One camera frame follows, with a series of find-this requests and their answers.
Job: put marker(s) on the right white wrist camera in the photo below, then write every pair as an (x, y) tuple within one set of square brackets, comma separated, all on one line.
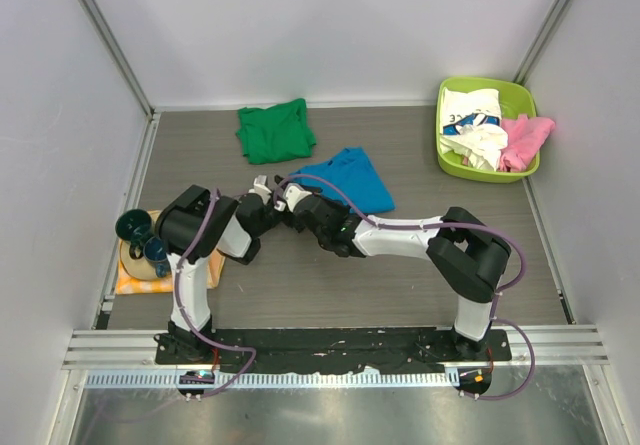
[(288, 196)]

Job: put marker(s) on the green folded t shirt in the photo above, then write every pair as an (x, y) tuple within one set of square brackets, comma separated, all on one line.
[(275, 134)]

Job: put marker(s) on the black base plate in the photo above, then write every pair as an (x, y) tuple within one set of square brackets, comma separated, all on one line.
[(331, 351)]

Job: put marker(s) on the white printed t shirt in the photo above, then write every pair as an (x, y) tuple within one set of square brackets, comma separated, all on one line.
[(470, 126)]

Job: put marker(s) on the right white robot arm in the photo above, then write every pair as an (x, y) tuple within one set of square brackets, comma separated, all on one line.
[(471, 260)]

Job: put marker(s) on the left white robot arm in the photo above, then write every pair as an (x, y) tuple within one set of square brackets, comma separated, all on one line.
[(192, 227)]

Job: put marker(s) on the yellow checkered cloth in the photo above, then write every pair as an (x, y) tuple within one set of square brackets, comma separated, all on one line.
[(128, 286)]

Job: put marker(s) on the beige round plate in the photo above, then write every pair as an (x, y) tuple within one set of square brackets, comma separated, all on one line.
[(140, 269)]

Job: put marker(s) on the aluminium frame rail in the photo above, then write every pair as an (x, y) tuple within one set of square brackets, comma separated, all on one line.
[(121, 349)]

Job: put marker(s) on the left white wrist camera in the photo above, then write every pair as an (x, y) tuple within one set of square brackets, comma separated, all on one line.
[(261, 188)]

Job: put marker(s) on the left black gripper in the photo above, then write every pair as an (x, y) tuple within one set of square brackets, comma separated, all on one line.
[(289, 217)]

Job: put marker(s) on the dark teal cup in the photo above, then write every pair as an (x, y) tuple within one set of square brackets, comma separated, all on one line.
[(129, 221)]

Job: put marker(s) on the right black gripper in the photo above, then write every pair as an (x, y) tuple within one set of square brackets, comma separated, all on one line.
[(343, 210)]

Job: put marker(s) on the dark teal mug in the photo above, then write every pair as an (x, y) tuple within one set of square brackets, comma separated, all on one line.
[(152, 250)]

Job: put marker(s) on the pink t shirt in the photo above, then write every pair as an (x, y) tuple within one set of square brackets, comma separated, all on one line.
[(526, 135)]

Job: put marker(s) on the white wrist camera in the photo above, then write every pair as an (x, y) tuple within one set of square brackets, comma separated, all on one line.
[(288, 196), (261, 188)]

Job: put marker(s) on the lime green plastic basin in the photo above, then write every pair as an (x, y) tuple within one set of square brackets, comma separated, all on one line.
[(514, 100)]

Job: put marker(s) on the slotted white cable duct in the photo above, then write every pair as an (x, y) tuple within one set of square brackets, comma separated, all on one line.
[(182, 379)]

